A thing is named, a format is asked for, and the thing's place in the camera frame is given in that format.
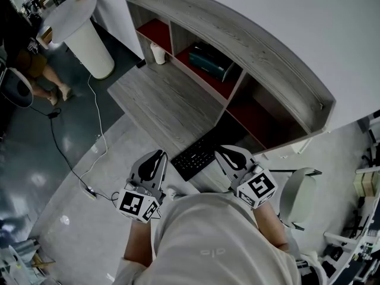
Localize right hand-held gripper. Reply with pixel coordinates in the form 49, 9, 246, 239
214, 145, 278, 210

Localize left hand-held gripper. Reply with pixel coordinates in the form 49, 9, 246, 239
117, 149, 169, 225

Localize black keyboard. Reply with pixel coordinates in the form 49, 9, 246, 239
170, 131, 222, 182

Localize person's left forearm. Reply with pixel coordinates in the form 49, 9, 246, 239
123, 218, 156, 268

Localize person's right forearm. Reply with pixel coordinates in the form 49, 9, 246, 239
252, 200, 290, 251

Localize grey wooden desk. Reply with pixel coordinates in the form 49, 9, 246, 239
107, 59, 238, 194

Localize white power strip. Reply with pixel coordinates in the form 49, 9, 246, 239
80, 184, 98, 201

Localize round grey stool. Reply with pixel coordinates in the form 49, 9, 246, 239
278, 167, 323, 231

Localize person's white shirt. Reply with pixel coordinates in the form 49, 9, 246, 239
114, 190, 327, 285

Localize teal box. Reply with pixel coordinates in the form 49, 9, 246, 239
188, 42, 235, 83

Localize grey wooden hutch shelf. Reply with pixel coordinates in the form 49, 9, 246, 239
123, 0, 337, 156

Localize white equipment rack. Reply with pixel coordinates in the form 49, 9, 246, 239
322, 110, 380, 285

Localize round white-rimmed chair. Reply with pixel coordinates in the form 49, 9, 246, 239
0, 66, 34, 109

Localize cardboard box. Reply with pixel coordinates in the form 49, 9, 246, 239
36, 25, 54, 50

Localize pile of clutter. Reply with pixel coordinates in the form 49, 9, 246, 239
0, 236, 57, 285

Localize white floor cable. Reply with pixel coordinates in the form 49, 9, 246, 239
78, 72, 109, 189

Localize black floor cable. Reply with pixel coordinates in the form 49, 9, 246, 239
29, 105, 119, 202

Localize round white pedestal table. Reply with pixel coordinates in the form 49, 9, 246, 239
43, 0, 116, 80

